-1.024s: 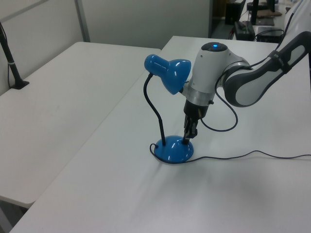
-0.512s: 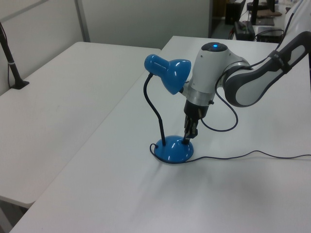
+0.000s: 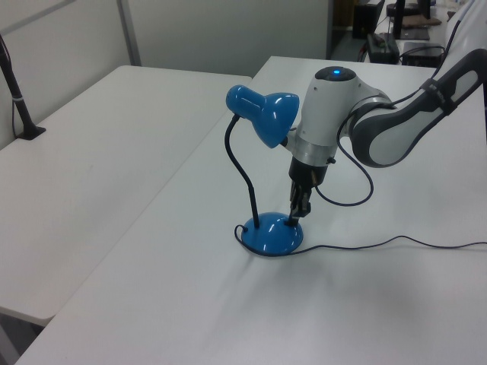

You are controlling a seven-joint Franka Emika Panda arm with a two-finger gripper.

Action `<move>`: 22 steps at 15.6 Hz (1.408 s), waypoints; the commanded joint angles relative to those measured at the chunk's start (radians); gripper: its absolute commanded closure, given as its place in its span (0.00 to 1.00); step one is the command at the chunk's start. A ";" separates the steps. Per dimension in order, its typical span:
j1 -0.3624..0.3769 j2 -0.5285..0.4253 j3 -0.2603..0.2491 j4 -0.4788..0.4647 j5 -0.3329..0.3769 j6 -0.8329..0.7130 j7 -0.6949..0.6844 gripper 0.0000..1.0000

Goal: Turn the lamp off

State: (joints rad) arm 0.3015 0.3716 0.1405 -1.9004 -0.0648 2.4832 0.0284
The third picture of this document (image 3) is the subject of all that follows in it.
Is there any blue gooseneck desk lamp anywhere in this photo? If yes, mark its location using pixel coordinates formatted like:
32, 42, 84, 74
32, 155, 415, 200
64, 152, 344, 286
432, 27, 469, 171
225, 84, 304, 258

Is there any black computer case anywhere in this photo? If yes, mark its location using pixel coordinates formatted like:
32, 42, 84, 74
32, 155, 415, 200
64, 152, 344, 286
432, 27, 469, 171
352, 1, 386, 40

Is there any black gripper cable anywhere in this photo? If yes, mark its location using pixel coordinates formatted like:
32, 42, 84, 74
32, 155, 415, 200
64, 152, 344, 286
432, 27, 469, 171
314, 14, 461, 208

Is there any brown cloth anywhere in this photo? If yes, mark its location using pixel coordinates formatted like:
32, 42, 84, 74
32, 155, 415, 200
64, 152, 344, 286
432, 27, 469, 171
403, 14, 442, 29

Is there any white plastic table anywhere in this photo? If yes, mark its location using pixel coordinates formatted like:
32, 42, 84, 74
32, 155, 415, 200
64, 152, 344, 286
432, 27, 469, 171
0, 64, 254, 322

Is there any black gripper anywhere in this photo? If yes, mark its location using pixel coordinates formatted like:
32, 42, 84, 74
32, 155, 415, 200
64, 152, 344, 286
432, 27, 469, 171
288, 155, 336, 226

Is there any black monitor stand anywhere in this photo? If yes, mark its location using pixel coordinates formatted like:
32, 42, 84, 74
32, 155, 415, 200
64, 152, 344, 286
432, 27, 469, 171
393, 0, 409, 40

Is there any grey partition post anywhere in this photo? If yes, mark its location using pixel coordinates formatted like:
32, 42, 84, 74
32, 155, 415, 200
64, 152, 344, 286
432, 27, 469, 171
115, 0, 142, 67

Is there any black camera pole with clamp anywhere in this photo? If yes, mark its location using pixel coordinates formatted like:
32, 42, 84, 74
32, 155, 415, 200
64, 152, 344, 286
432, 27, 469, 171
0, 33, 47, 142

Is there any black power supply box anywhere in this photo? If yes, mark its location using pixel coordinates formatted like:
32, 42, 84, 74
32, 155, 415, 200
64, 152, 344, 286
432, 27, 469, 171
364, 32, 400, 65

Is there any black lamp power cord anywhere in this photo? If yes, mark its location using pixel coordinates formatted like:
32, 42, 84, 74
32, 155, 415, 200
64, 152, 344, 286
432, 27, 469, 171
232, 224, 487, 260

